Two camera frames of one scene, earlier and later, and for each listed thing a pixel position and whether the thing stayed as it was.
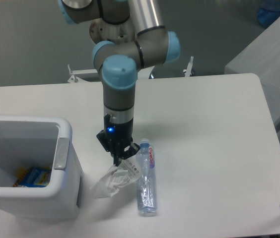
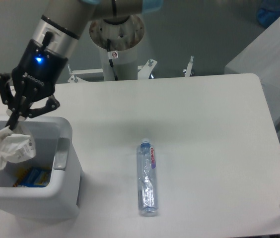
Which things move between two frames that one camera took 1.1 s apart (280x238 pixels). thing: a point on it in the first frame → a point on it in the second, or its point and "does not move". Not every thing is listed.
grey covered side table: (273, 56) does not move
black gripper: (119, 136) → (38, 68)
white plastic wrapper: (118, 176) → (3, 147)
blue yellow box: (32, 177) does not move
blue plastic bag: (270, 10) does not move
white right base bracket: (187, 70) does not move
